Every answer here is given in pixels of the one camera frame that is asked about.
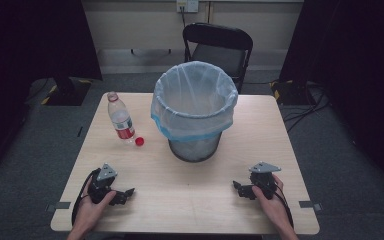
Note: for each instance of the translucent blue-edged trash bag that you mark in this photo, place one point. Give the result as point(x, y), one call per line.
point(193, 121)

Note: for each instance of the person's left hand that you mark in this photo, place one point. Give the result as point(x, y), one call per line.
point(91, 213)

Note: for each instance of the small black floor tape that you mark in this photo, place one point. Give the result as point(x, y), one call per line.
point(79, 131)

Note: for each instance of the metal mesh trash can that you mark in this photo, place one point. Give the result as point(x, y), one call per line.
point(193, 150)

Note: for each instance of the black curtain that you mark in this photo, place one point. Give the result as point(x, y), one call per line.
point(353, 50)
point(30, 43)

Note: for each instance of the clear plastic water bottle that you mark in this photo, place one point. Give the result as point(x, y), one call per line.
point(121, 120)

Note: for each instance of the white wall socket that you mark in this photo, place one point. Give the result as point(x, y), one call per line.
point(187, 5)

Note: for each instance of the red bottle cap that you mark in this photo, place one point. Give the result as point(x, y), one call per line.
point(139, 141)

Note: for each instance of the black folding chair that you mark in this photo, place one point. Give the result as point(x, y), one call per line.
point(216, 36)

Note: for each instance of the grey tape strip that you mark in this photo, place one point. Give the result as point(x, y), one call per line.
point(58, 206)
point(310, 205)

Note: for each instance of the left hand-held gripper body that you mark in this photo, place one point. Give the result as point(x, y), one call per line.
point(100, 188)

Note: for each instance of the person's right hand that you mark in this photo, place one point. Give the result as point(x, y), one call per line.
point(275, 210)

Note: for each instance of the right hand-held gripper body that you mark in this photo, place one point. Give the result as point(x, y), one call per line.
point(263, 181)

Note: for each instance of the black stand base striped tape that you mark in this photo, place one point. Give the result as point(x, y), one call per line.
point(66, 91)
point(290, 93)

